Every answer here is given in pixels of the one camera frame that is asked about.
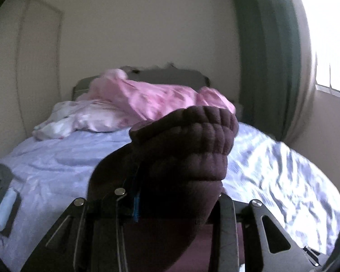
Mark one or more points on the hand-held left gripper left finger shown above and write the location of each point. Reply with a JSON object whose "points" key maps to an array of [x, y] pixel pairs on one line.
{"points": [[136, 204]]}

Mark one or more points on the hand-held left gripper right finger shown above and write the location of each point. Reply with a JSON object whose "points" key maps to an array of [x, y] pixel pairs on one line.
{"points": [[226, 218]]}

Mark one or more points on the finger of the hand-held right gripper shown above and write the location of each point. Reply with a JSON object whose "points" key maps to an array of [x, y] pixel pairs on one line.
{"points": [[311, 255]]}

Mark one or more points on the maroon pants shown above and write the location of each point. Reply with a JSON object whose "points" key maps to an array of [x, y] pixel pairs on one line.
{"points": [[187, 153]]}

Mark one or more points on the light blue folded pants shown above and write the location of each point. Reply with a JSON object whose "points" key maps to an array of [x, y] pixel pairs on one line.
{"points": [[5, 206]]}

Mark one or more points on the light blue bed sheet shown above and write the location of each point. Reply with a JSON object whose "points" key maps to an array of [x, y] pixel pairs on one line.
{"points": [[272, 170]]}

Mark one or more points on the white floral duvet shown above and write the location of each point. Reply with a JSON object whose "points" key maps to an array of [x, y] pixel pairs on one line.
{"points": [[82, 119]]}

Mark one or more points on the pink blanket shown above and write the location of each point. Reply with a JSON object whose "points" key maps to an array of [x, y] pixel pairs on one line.
{"points": [[158, 99]]}

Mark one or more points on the dark headboard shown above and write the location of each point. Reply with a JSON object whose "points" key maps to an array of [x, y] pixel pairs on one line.
{"points": [[172, 76]]}

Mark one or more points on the window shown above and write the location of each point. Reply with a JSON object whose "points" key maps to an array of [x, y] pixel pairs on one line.
{"points": [[334, 70]]}

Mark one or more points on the white wardrobe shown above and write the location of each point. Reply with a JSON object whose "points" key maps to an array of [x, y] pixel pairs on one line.
{"points": [[36, 62]]}

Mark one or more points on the green curtain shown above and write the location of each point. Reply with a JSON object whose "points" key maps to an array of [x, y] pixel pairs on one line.
{"points": [[266, 48]]}

